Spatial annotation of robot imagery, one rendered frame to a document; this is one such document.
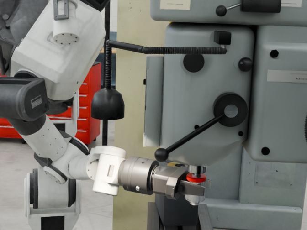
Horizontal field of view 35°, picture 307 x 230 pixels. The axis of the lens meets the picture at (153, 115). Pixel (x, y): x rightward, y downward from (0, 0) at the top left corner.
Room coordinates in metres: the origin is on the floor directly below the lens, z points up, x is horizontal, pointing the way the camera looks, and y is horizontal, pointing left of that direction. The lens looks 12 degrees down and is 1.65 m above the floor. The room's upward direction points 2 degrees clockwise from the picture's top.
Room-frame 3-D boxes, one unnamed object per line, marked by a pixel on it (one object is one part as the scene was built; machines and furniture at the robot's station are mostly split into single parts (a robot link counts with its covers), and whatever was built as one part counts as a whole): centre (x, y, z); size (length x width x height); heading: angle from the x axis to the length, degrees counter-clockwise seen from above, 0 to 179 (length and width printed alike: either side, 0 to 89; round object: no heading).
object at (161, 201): (1.68, -0.09, 1.03); 0.22 x 0.12 x 0.20; 8
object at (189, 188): (1.09, -0.10, 1.24); 0.06 x 0.02 x 0.03; 69
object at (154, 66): (1.12, 0.00, 1.45); 0.04 x 0.04 x 0.21; 0
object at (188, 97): (1.12, -0.11, 1.47); 0.21 x 0.19 x 0.32; 0
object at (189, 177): (1.12, -0.11, 1.26); 0.05 x 0.05 x 0.01
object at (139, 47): (0.95, 0.06, 1.58); 0.17 x 0.01 x 0.01; 28
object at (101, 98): (1.03, 0.10, 1.45); 0.07 x 0.07 x 0.06
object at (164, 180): (1.15, -0.02, 1.24); 0.13 x 0.12 x 0.10; 159
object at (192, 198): (1.12, -0.11, 1.23); 0.05 x 0.05 x 0.05
